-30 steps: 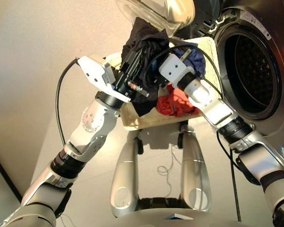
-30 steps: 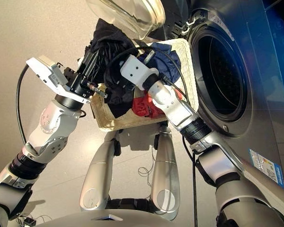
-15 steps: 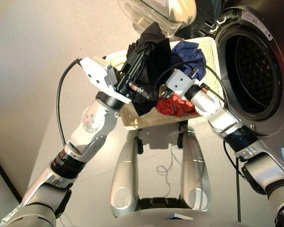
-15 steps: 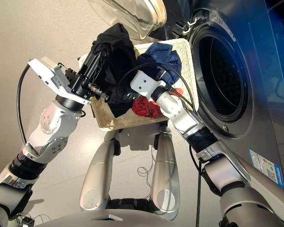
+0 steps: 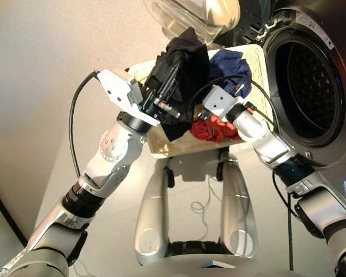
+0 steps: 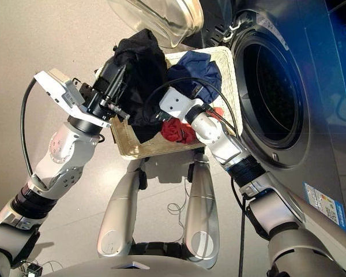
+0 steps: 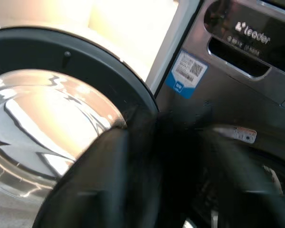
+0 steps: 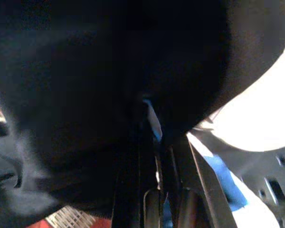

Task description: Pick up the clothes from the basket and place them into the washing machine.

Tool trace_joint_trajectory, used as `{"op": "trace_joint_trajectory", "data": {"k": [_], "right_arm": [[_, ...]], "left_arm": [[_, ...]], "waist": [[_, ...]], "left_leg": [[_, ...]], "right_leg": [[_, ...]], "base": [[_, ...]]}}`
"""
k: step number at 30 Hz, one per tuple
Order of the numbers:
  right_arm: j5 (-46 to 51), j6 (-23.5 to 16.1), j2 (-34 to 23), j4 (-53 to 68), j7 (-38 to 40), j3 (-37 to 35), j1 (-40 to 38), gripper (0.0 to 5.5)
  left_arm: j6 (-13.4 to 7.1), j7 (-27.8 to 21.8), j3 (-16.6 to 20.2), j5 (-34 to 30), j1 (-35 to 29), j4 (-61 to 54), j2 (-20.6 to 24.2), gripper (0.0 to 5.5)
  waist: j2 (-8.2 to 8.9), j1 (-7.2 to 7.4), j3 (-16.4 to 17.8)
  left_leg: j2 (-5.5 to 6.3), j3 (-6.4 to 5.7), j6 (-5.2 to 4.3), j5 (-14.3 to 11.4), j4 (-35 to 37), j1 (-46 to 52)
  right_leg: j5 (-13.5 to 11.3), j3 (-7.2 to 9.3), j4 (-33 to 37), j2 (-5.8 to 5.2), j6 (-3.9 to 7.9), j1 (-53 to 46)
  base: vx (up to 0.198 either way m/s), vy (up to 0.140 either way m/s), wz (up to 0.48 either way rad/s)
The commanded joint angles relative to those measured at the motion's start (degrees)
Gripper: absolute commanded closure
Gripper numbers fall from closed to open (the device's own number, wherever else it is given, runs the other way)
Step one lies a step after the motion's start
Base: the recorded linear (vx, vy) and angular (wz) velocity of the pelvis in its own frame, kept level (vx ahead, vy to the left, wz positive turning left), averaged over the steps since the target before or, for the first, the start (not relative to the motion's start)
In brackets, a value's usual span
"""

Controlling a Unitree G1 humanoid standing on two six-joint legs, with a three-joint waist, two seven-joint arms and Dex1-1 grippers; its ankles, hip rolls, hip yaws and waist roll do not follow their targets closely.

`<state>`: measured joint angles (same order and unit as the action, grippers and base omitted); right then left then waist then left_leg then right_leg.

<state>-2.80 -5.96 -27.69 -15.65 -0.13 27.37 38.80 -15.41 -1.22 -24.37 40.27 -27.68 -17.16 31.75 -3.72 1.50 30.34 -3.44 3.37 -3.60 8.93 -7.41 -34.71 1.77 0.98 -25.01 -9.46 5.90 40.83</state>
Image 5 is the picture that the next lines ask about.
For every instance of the silver robot torso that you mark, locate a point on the silver robot torso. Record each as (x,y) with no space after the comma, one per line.
(207,269)

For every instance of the curved white door-rim label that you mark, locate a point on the curved white door-rim label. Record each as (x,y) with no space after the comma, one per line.
(314,27)

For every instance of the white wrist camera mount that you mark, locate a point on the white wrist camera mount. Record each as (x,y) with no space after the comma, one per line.
(118,86)
(219,101)

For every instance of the navy blue garment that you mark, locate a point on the navy blue garment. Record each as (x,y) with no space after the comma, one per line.
(233,66)

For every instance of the round glass washing machine door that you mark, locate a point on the round glass washing machine door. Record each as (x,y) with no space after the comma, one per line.
(190,17)

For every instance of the silver robot leg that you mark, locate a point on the silver robot leg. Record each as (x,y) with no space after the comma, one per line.
(151,225)
(239,219)

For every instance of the black wheeled basket stand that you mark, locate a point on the black wheeled basket stand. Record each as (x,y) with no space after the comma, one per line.
(170,179)

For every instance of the black garment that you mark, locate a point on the black garment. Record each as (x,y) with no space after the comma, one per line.
(193,72)

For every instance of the red garment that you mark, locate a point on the red garment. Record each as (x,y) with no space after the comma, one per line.
(207,130)

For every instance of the pale woven laundry basket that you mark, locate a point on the pale woven laundry basket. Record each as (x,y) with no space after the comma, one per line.
(259,72)

